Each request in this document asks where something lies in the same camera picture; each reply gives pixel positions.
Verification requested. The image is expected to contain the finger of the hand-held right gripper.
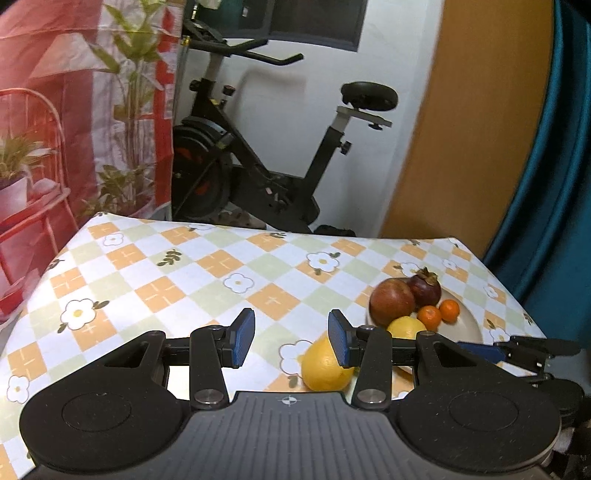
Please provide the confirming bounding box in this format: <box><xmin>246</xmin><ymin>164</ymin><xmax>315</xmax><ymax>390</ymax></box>
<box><xmin>457</xmin><ymin>335</ymin><xmax>583</xmax><ymax>386</ymax></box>

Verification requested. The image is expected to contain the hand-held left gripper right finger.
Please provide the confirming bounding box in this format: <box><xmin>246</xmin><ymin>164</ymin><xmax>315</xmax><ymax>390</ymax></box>
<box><xmin>327</xmin><ymin>310</ymin><xmax>476</xmax><ymax>411</ymax></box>

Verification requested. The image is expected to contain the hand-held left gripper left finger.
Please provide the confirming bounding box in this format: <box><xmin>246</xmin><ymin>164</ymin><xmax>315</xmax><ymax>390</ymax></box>
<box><xmin>104</xmin><ymin>308</ymin><xmax>257</xmax><ymax>411</ymax></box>

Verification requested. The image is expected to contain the yellow lemon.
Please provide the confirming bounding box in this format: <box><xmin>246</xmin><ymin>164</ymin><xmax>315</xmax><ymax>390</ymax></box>
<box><xmin>301</xmin><ymin>335</ymin><xmax>355</xmax><ymax>393</ymax></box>
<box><xmin>387</xmin><ymin>316</ymin><xmax>428</xmax><ymax>341</ymax></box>

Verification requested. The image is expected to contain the beige round plate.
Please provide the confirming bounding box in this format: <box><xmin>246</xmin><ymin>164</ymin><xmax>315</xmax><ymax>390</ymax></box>
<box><xmin>365</xmin><ymin>278</ymin><xmax>483</xmax><ymax>401</ymax></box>

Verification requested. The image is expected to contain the reddish brown apple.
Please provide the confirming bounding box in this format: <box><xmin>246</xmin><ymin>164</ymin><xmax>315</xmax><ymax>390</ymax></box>
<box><xmin>369</xmin><ymin>278</ymin><xmax>416</xmax><ymax>328</ymax></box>

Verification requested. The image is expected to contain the dark purple mangosteen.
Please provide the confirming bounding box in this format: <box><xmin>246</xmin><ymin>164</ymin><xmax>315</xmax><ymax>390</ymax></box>
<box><xmin>407</xmin><ymin>267</ymin><xmax>443</xmax><ymax>309</ymax></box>

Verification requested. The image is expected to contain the checkered floral tablecloth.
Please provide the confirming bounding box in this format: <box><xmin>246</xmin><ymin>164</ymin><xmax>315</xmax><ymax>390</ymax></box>
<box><xmin>0</xmin><ymin>211</ymin><xmax>548</xmax><ymax>480</ymax></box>

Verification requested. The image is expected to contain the black exercise bike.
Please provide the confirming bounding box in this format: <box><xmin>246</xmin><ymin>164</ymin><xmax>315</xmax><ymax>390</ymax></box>
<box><xmin>171</xmin><ymin>32</ymin><xmax>399</xmax><ymax>238</ymax></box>

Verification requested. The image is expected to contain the teal curtain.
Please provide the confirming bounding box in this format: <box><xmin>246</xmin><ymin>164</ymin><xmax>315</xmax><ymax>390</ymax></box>
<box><xmin>482</xmin><ymin>0</ymin><xmax>591</xmax><ymax>319</ymax></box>

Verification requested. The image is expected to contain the wooden board panel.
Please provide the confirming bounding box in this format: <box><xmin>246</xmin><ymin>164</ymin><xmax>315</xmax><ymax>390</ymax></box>
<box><xmin>379</xmin><ymin>0</ymin><xmax>557</xmax><ymax>259</ymax></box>

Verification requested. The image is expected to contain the printed plant backdrop cloth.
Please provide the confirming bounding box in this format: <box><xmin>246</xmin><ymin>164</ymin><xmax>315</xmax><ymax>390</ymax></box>
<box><xmin>0</xmin><ymin>0</ymin><xmax>185</xmax><ymax>333</ymax></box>

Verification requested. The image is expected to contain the dark window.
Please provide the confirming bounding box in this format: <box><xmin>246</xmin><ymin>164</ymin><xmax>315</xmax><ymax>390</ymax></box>
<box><xmin>185</xmin><ymin>0</ymin><xmax>370</xmax><ymax>52</ymax></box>

